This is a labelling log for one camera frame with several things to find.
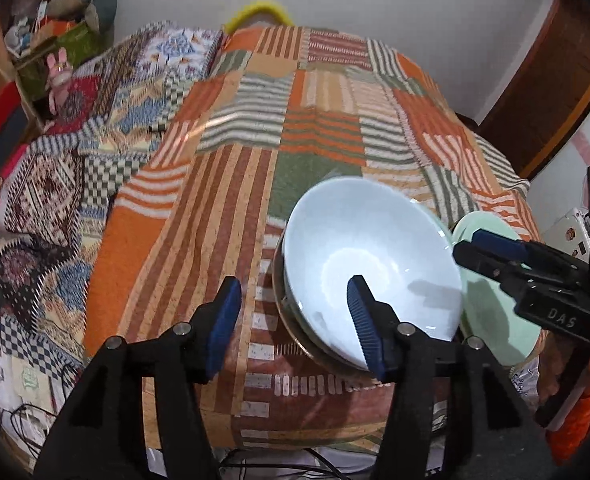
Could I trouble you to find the yellow foam tube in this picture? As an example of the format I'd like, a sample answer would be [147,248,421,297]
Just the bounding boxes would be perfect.
[222,0,295,36]

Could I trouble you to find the right hand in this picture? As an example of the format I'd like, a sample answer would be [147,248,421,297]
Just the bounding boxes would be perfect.
[537,333,568,405]

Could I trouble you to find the orange striped patchwork blanket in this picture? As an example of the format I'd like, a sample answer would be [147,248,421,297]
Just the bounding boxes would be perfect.
[84,26,538,452]

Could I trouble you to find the pink bunny slippers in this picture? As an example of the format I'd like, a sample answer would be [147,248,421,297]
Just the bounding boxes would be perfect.
[46,47,73,116]

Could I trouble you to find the mint green plate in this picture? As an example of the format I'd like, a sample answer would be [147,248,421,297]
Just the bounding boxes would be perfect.
[452,211,540,367]

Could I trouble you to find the green storage box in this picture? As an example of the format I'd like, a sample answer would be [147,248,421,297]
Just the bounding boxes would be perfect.
[14,22,114,104]

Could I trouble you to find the white bowl with dots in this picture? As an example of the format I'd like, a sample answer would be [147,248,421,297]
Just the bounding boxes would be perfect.
[281,177,463,370]

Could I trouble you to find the brown wooden door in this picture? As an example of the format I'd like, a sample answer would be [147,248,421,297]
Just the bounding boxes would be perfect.
[479,0,590,179]

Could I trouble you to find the orange sleeve forearm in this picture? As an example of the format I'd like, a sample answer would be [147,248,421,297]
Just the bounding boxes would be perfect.
[544,343,590,466]

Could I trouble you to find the pink bowl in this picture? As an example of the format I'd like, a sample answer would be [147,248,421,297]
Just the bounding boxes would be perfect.
[271,235,377,387]

